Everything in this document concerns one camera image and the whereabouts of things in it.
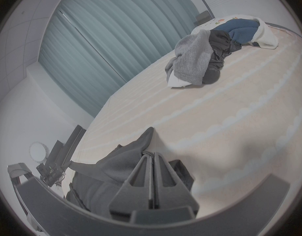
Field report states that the bed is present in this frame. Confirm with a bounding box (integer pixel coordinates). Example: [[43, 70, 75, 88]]
[[62, 0, 302, 221]]

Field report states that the white printed pillow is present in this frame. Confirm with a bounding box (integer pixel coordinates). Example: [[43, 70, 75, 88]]
[[192, 13, 260, 34]]

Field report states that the pile of clothes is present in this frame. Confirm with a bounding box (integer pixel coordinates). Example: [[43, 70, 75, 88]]
[[164, 18, 279, 88]]

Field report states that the blue-green curtain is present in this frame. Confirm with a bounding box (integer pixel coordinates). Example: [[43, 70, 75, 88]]
[[38, 8, 128, 119], [58, 0, 204, 83]]

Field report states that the grey bedside table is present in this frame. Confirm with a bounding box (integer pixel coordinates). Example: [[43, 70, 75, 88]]
[[194, 10, 212, 27]]

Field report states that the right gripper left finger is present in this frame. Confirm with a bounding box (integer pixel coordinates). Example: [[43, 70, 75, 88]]
[[109, 152, 152, 217]]

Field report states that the black T-shirt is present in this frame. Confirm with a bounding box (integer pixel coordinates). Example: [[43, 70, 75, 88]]
[[65, 127, 195, 214]]

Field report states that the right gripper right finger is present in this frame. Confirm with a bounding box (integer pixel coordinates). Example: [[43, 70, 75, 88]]
[[153, 153, 199, 213]]

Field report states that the black chest of drawers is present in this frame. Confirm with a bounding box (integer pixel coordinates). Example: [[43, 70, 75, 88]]
[[63, 124, 87, 168]]

